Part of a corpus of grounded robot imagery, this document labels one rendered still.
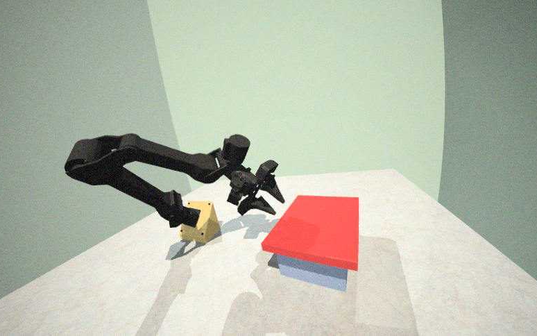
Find red lid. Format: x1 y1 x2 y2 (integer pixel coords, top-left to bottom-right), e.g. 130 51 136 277
261 195 359 271

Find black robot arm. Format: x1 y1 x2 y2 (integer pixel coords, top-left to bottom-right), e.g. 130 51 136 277
64 133 252 228

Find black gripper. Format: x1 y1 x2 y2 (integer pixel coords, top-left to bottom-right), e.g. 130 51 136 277
230 160 285 216

